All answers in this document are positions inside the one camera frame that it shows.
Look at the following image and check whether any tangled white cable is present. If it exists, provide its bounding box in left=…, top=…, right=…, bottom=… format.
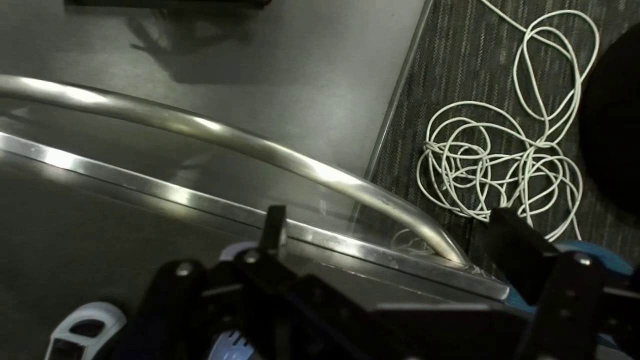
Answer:
left=415, top=0, right=603, bottom=245

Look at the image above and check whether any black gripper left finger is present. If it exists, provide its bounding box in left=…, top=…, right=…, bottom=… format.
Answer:
left=127, top=202, right=317, bottom=360

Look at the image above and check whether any curved silver metal bar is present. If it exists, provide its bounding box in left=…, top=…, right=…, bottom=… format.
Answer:
left=0, top=71, right=468, bottom=269

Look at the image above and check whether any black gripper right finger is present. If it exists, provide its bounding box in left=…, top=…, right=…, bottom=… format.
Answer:
left=488, top=206, right=640, bottom=360

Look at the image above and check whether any round black object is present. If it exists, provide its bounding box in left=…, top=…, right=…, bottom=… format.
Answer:
left=576, top=24, right=640, bottom=218

